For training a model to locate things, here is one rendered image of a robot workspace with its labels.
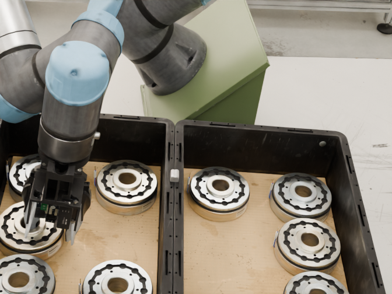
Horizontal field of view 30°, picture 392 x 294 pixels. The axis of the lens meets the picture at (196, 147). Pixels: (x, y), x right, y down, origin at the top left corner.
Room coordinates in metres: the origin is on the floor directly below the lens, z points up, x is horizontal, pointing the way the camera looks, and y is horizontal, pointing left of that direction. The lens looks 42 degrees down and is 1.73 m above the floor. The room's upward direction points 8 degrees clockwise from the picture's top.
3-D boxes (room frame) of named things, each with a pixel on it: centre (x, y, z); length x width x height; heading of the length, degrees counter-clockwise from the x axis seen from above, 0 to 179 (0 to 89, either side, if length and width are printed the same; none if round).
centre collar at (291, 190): (0.90, -0.19, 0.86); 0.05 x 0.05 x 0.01
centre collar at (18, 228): (0.74, 0.24, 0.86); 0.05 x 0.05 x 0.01
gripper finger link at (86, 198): (0.75, 0.17, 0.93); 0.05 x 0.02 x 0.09; 96
